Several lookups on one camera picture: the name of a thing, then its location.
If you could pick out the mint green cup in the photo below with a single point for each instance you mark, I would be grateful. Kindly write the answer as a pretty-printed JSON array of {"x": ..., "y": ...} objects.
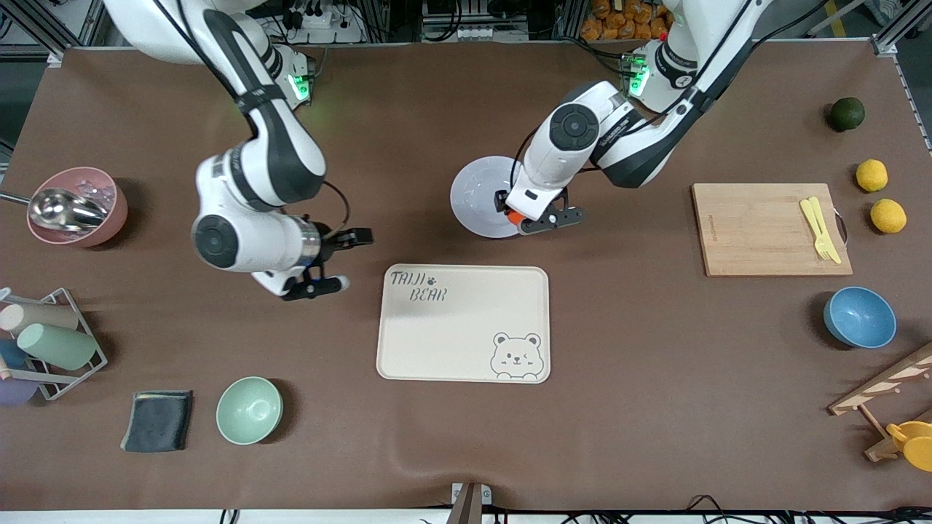
[{"x": 58, "y": 346}]

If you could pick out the dark green lime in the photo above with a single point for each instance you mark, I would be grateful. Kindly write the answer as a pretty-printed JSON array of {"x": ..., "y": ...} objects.
[{"x": 847, "y": 114}]

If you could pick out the light green bowl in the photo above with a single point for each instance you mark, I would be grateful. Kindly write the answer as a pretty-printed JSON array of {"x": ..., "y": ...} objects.
[{"x": 249, "y": 410}]

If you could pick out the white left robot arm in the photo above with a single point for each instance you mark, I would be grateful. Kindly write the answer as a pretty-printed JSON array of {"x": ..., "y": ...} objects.
[{"x": 575, "y": 131}]

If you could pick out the white round plate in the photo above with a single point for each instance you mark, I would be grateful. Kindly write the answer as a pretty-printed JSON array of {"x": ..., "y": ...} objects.
[{"x": 477, "y": 196}]

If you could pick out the yellow cup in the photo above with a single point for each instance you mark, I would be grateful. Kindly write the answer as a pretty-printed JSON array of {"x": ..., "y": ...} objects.
[{"x": 917, "y": 445}]

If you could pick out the aluminium frame post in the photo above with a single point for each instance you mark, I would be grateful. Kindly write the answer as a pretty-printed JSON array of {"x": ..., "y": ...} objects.
[
  {"x": 44, "y": 25},
  {"x": 899, "y": 29}
]

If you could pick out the yellow plastic fork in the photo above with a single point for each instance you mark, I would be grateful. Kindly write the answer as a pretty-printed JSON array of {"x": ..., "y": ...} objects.
[{"x": 826, "y": 240}]

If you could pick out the wooden cutting board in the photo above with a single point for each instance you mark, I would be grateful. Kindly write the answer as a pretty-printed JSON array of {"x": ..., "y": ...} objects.
[{"x": 757, "y": 229}]

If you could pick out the metal scoop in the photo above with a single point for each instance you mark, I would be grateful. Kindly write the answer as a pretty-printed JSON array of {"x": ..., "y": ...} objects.
[{"x": 65, "y": 211}]

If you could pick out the blue bowl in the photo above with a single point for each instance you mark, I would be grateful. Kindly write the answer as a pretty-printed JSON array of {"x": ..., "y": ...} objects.
[{"x": 861, "y": 318}]

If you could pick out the wooden drying rack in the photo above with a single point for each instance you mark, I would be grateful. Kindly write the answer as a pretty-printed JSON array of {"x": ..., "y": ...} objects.
[{"x": 881, "y": 386}]

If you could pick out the yellow plastic knife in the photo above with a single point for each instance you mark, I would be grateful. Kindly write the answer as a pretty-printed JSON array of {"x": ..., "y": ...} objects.
[{"x": 810, "y": 215}]

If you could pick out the purple cup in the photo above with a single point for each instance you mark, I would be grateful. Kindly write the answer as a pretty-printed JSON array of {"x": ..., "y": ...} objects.
[{"x": 16, "y": 391}]

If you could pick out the pink bowl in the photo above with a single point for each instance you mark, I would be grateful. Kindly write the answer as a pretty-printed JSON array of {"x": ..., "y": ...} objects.
[{"x": 109, "y": 218}]

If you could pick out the dark grey folded cloth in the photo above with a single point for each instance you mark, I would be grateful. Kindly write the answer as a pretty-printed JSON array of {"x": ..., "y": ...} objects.
[{"x": 156, "y": 421}]

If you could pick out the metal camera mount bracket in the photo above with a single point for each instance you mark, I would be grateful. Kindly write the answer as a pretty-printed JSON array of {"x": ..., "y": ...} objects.
[{"x": 470, "y": 502}]

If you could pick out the cream bear print tray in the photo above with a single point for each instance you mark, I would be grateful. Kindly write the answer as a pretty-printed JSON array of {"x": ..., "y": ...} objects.
[{"x": 462, "y": 324}]

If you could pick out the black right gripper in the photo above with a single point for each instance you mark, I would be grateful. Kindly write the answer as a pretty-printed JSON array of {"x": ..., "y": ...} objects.
[{"x": 333, "y": 242}]

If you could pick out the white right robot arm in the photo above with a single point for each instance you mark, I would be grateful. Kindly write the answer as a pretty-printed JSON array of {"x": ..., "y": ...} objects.
[{"x": 255, "y": 167}]

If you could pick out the yellow lemon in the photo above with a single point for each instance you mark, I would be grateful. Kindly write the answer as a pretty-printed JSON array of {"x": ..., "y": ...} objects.
[
  {"x": 871, "y": 175},
  {"x": 888, "y": 216}
]

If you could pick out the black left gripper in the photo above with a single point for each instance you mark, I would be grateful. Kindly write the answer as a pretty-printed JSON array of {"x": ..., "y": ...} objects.
[{"x": 501, "y": 200}]

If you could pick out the beige cup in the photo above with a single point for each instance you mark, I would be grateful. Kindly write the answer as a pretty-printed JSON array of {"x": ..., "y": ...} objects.
[{"x": 40, "y": 316}]

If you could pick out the white power strip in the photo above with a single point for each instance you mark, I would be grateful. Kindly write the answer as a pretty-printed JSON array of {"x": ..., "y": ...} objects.
[{"x": 328, "y": 22}]

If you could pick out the orange fruit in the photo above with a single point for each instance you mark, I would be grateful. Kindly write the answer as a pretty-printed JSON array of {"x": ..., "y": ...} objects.
[{"x": 515, "y": 217}]

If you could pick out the blue cup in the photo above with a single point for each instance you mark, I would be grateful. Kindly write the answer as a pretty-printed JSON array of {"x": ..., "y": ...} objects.
[{"x": 11, "y": 354}]

